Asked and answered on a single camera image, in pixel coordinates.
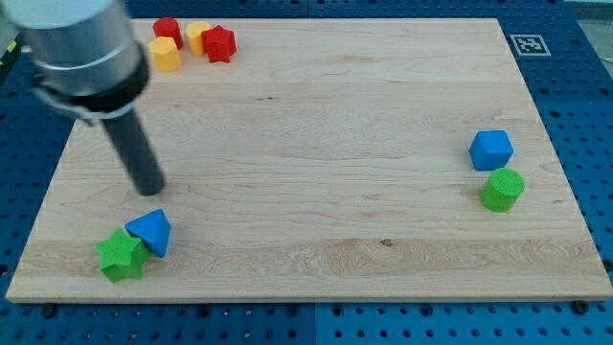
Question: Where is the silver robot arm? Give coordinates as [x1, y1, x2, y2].
[1, 0, 148, 123]

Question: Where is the wooden board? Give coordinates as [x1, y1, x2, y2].
[7, 18, 612, 304]

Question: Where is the red star block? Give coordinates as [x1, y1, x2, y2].
[200, 25, 238, 63]

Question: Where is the blue triangle block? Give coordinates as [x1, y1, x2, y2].
[125, 209, 171, 258]

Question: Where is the yellow cylinder block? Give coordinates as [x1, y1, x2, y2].
[185, 21, 212, 57]

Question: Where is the blue cube block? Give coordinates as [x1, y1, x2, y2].
[468, 129, 514, 171]

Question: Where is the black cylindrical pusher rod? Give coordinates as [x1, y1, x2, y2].
[102, 110, 165, 196]

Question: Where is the green cylinder block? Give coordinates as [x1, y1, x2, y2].
[480, 168, 525, 213]

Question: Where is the red cylinder block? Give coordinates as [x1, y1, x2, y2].
[152, 17, 184, 49]

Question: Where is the green star block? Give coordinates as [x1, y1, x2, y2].
[94, 228, 150, 284]

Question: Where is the white fiducial marker tag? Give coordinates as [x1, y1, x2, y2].
[510, 34, 551, 57]

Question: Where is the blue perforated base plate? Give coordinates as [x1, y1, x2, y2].
[1, 1, 612, 344]

